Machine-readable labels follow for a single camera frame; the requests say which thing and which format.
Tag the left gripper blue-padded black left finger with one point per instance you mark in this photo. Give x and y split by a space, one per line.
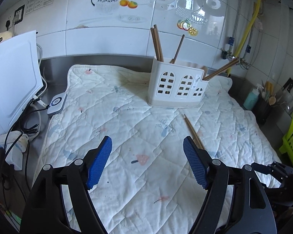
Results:
45 210

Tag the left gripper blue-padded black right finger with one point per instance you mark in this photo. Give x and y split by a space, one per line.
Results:
250 210

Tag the brown wooden chopstick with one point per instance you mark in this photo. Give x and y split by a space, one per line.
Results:
178 50
158 43
194 134

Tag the black utensil cup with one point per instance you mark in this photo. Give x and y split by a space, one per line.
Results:
262 110

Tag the teal bottle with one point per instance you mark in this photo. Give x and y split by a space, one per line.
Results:
251 99

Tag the white round-dial device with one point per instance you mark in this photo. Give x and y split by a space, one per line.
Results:
57 104

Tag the black knife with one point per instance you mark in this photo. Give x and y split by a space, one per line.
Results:
286 87

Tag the white quilted mat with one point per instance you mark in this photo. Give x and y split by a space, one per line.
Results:
147 185

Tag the brown chopstick in holder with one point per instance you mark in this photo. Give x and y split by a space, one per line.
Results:
155 44
222 68
223 71

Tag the white utensil holder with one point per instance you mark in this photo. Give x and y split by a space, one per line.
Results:
178 85

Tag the metal gas valve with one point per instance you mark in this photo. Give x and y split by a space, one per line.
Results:
226 55

